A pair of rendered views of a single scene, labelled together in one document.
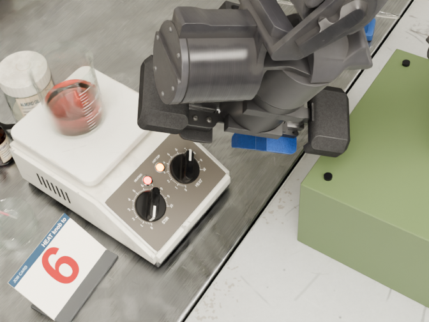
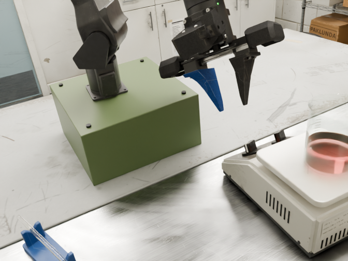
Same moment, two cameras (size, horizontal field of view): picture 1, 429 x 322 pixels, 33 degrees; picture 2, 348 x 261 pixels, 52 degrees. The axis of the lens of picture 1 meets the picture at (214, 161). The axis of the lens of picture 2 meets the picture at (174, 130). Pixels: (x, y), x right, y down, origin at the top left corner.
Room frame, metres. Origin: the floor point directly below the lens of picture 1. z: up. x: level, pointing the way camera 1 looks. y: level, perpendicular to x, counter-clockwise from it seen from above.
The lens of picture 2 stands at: (0.89, 0.12, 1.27)
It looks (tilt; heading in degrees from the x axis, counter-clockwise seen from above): 31 degrees down; 206
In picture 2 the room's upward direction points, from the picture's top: 6 degrees counter-clockwise
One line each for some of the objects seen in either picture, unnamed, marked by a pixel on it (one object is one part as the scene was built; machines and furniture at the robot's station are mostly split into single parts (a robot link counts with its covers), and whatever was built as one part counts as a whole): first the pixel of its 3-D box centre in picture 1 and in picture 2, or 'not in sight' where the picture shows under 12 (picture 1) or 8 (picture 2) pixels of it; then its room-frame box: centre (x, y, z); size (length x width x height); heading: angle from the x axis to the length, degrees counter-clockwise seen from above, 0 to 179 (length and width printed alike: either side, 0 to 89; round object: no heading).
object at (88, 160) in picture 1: (87, 122); (319, 162); (0.49, 0.13, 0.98); 0.12 x 0.12 x 0.01; 49
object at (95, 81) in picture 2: not in sight; (103, 75); (0.41, -0.24, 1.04); 0.07 x 0.07 x 0.06; 47
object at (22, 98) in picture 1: (30, 92); not in sight; (0.59, 0.21, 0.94); 0.06 x 0.06 x 0.08
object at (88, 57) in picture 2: not in sight; (99, 42); (0.40, -0.24, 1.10); 0.09 x 0.07 x 0.06; 14
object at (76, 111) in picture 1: (67, 95); (334, 135); (0.50, 0.14, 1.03); 0.07 x 0.06 x 0.08; 144
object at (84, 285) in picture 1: (64, 268); not in sight; (0.36, 0.16, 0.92); 0.09 x 0.06 x 0.04; 145
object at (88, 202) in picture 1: (113, 158); (302, 177); (0.48, 0.11, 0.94); 0.22 x 0.13 x 0.08; 49
